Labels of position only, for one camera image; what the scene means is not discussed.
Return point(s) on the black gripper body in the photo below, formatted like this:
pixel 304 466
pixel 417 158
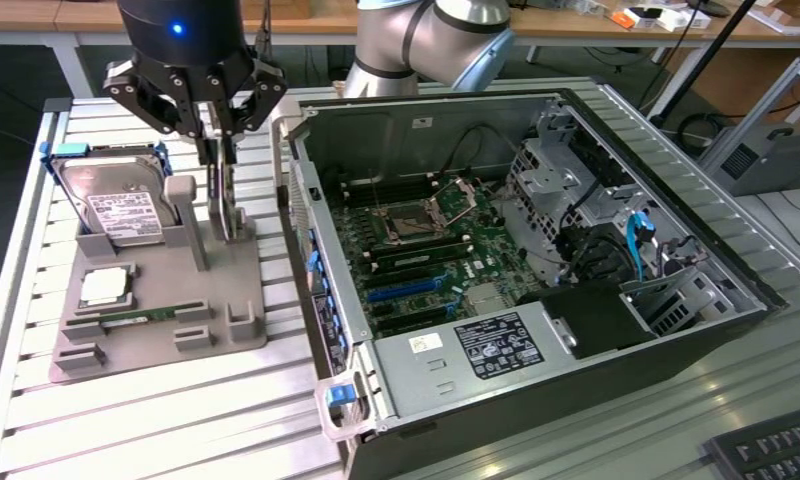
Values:
pixel 187 35

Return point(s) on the graphics card with black fan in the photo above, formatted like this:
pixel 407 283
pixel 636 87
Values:
pixel 223 200

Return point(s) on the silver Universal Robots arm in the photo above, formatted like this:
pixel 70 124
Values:
pixel 400 40

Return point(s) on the hard disk in blue caddy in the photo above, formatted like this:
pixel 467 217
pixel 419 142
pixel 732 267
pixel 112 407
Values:
pixel 107 180

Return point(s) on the thin metal locking lever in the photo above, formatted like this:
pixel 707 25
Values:
pixel 376 189

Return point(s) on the black RAM slot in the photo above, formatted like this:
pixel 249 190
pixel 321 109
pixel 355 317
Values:
pixel 413 243
pixel 387 184
pixel 389 196

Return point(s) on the green Dell motherboard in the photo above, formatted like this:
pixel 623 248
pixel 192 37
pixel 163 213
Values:
pixel 356 225

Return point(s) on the CPU socket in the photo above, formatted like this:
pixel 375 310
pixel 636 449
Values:
pixel 409 225

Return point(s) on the metal socket cover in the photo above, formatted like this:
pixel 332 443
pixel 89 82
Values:
pixel 453 200

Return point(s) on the grey plastic parts rack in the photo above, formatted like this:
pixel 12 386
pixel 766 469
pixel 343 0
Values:
pixel 160 270

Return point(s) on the silver CPU chip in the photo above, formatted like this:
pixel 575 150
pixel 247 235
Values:
pixel 103 287

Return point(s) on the dark RAM stick with label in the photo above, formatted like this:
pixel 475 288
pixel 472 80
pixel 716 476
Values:
pixel 420 258

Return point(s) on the black expansion slot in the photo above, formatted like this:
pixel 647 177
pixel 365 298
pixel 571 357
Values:
pixel 400 279
pixel 413 324

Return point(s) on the blue expansion slot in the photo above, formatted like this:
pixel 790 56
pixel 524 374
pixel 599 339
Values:
pixel 400 291

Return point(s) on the green RAM stick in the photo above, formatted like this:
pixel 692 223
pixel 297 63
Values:
pixel 140 316

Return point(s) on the metal disk bay cage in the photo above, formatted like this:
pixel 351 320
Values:
pixel 547 185

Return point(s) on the silver chipset heatsink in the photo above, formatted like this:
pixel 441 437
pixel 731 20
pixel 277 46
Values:
pixel 488 300

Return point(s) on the orange box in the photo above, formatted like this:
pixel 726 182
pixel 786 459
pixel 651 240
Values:
pixel 623 19

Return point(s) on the blue case latch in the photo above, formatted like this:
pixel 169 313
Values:
pixel 340 396

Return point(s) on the grey power supply unit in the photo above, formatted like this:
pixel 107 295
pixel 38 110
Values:
pixel 433 380

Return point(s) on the white and black device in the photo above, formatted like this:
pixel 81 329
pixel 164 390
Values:
pixel 680 20

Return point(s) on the black tripod pole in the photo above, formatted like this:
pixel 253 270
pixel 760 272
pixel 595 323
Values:
pixel 704 55

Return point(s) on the grey computer tower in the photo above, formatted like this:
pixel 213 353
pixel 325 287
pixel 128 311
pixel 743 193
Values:
pixel 774 160

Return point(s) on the open black PC case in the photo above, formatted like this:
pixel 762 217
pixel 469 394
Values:
pixel 640 370

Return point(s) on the black keyboard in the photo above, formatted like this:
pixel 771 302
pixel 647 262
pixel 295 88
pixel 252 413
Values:
pixel 780 445

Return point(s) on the wooden desk white frame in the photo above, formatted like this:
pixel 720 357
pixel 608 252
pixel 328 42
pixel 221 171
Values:
pixel 26 15
pixel 600 31

